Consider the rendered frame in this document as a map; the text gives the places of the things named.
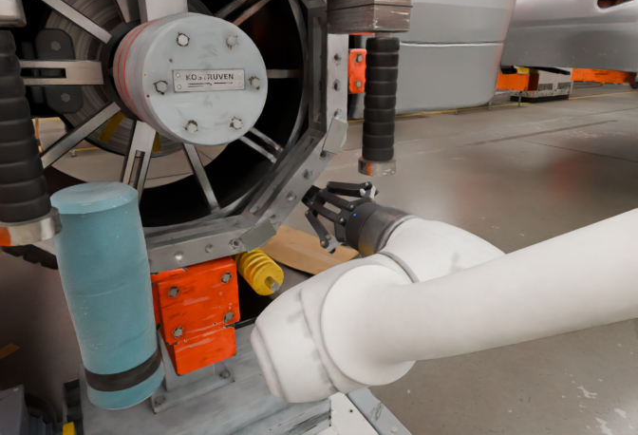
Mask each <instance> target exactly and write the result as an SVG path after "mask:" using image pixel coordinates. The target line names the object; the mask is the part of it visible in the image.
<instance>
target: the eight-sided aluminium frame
mask: <svg viewBox="0 0 638 435"><path fill-rule="evenodd" d="M302 2H303V3H304V4H305V6H306V7H307V9H308V43H309V128H308V130H307V131H306V132H305V134H304V135H303V136H302V137H301V139H300V140H299V141H298V143H297V144H296V145H295V146H294V148H293V149H292V150H291V151H290V153H289V154H288V155H287V157H286V158H285V159H284V160H283V161H282V162H281V163H280V165H279V166H278V167H277V168H276V170H275V171H274V172H273V173H272V175H271V176H270V178H269V179H268V180H267V181H266V183H265V184H264V185H263V186H262V188H261V189H260V190H259V191H258V193H257V194H256V195H255V197H254V198H253V199H252V201H251V202H250V203H249V204H248V206H247V207H246V208H245V209H244V211H243V212H242V213H241V214H240V215H238V216H233V217H225V218H220V219H215V220H210V221H205V222H200V223H196V224H191V225H186V226H181V227H177V228H173V229H168V230H163V231H158V232H154V233H149V234H144V240H145V245H146V251H147V256H148V258H149V261H148V263H149V269H150V273H157V272H164V271H170V270H174V269H177V268H181V267H185V266H189V265H193V264H197V263H200V262H204V261H208V260H212V259H216V258H220V257H224V256H227V255H234V254H238V253H242V252H246V251H247V252H248V253H249V252H250V251H252V250H253V249H257V248H261V247H264V246H265V245H266V244H267V243H268V242H269V240H270V239H271V238H272V237H273V236H275V235H276V234H277V233H276V231H277V230H278V228H279V227H280V226H281V224H282V223H283V222H284V221H285V219H286V218H287V217H288V215H289V214H290V213H291V211H292V210H293V209H294V207H295V206H296V205H297V203H298V202H299V201H300V200H301V198H302V197H303V196H304V195H305V194H306V193H307V191H308V190H309V189H310V187H311V186H312V185H313V183H314V182H315V181H316V180H317V178H318V177H319V176H320V174H321V173H322V172H323V170H324V169H325V168H326V167H327V165H328V164H329V162H330V161H331V160H332V159H333V157H334V156H335V155H338V153H339V151H340V148H341V147H342V146H343V144H344V143H345V142H346V140H347V127H348V123H347V65H348V35H341V34H328V33H327V13H326V12H325V10H327V0H302ZM320 27H321V28H320ZM334 55H335V60H334ZM320 56H321V59H320ZM320 84H321V86H320ZM334 85H335V87H334ZM320 110H321V113H320ZM334 113H335V114H334ZM333 115H334V116H333ZM308 147H309V148H308ZM320 153H321V155H320ZM305 173H306V174H305ZM304 174H305V176H304ZM277 186H278V187H277ZM276 187H277V188H276ZM260 208H261V209H260ZM259 209H260V210H259ZM31 244H32V245H34V246H36V247H38V248H40V249H43V250H45V251H47V252H49V253H51V254H53V255H56V252H55V247H54V241H53V237H50V238H48V239H45V240H42V241H39V242H35V243H31Z"/></svg>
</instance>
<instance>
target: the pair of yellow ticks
mask: <svg viewBox="0 0 638 435"><path fill-rule="evenodd" d="M123 117H124V115H123V114H122V113H121V112H119V113H118V114H117V115H115V116H114V117H113V118H111V119H110V121H109V122H108V124H107V126H106V127H105V129H104V130H103V132H102V134H101V136H100V137H99V139H100V140H102V141H104V142H109V140H110V138H111V137H112V135H113V134H114V132H115V130H116V129H117V127H118V126H119V124H120V122H121V121H122V119H123ZM159 151H160V133H159V132H158V131H157V136H156V139H155V143H154V147H153V151H152V152H159Z"/></svg>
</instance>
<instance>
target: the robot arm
mask: <svg viewBox="0 0 638 435"><path fill-rule="evenodd" d="M378 193H379V191H378V190H377V188H376V187H375V186H374V185H373V184H372V183H371V182H370V181H367V182H363V183H360V184H358V183H347V182H337V181H329V182H328V183H327V187H326V188H324V189H321V188H319V187H317V186H315V185H312V186H311V188H310V189H309V190H308V191H307V193H306V194H305V195H304V196H303V199H302V202H303V203H304V204H305V205H306V206H308V207H309V210H307V211H306V212H305V217H306V218H307V220H308V221H309V223H310V225H311V226H312V228H313V229H314V230H315V232H316V233H317V235H318V236H319V238H320V245H321V247H322V248H324V249H325V250H326V251H327V252H329V253H330V254H333V253H334V252H335V250H336V249H335V247H337V246H339V245H343V246H350V247H351V248H353V249H354V250H356V251H358V252H359V253H360V255H361V257H362V258H360V259H354V260H350V261H348V262H345V263H342V264H339V265H337V266H334V267H332V268H330V269H328V270H325V271H323V272H321V273H320V274H317V275H315V276H313V277H312V278H310V279H308V280H306V281H304V282H302V283H300V284H298V285H296V286H294V287H292V288H291V289H289V290H287V291H285V292H284V293H282V294H281V295H279V296H278V297H277V298H276V299H274V301H273V302H272V303H271V304H270V305H269V306H268V307H267V308H266V309H265V310H264V311H263V312H262V313H261V314H260V315H259V316H258V317H257V319H256V320H255V323H254V328H253V331H252V333H251V344H252V347H253V351H254V354H255V357H256V360H257V362H258V365H259V367H260V369H261V372H262V374H263V377H264V379H265V382H266V384H267V386H268V388H269V391H270V393H271V394H273V395H274V396H276V397H279V398H283V399H284V400H285V401H286V402H289V403H306V402H313V401H319V400H323V399H326V398H328V397H329V396H332V395H334V394H336V393H338V392H340V393H342V394H346V393H349V392H352V391H354V390H357V389H360V388H367V387H371V386H378V385H385V384H388V383H391V382H394V381H396V380H398V379H399V378H401V377H402V376H404V375H405V374H406V373H407V372H408V371H409V370H410V369H411V368H412V366H413V365H414V363H415V362H416V361H418V360H426V359H434V358H442V357H447V356H453V355H459V354H464V353H469V352H474V351H479V350H488V349H492V348H496V347H501V346H506V345H511V344H515V343H519V342H524V341H529V340H534V339H537V338H542V337H547V336H552V335H556V334H560V333H565V332H570V331H578V330H583V329H586V328H591V327H596V326H601V325H605V324H609V323H614V322H619V321H623V320H628V319H632V318H637V317H638V208H637V209H634V210H631V211H629V212H626V213H624V214H621V215H618V216H615V217H611V218H608V219H605V220H602V221H599V222H596V223H594V224H592V225H589V226H586V227H583V228H580V229H578V230H575V231H572V232H569V233H567V234H564V235H562V236H557V237H554V238H551V239H548V240H546V241H543V242H540V243H537V244H535V245H532V246H530V247H527V248H524V249H521V250H518V251H515V252H512V253H510V254H508V255H506V254H504V253H503V252H502V251H501V250H499V249H498V248H496V247H495V246H493V245H492V244H490V243H489V242H487V241H485V240H483V239H481V238H480V237H478V236H475V235H473V234H471V233H469V232H466V231H464V230H462V229H460V228H458V227H455V226H452V225H449V224H446V223H443V222H440V221H432V220H425V219H423V218H421V217H418V216H415V215H412V214H410V213H407V212H406V211H404V210H401V209H399V208H397V207H393V206H387V207H384V206H381V205H379V204H377V203H376V201H374V200H373V199H374V196H376V195H378ZM335 195H340V196H348V197H355V198H361V199H355V200H352V201H348V200H346V199H341V198H339V197H337V196H335ZM326 202H328V203H330V204H332V205H334V206H336V207H338V208H339V209H341V212H340V213H339V214H337V213H335V212H334V211H331V210H329V209H328V208H326V207H324V204H325V203H326ZM318 214H319V215H321V216H322V217H324V218H326V219H328V220H330V221H331V222H333V223H334V230H335V237H334V236H331V235H330V233H329V232H328V230H327V229H326V228H325V226H324V225H323V223H322V222H321V221H320V219H319V218H318V217H317V216H318Z"/></svg>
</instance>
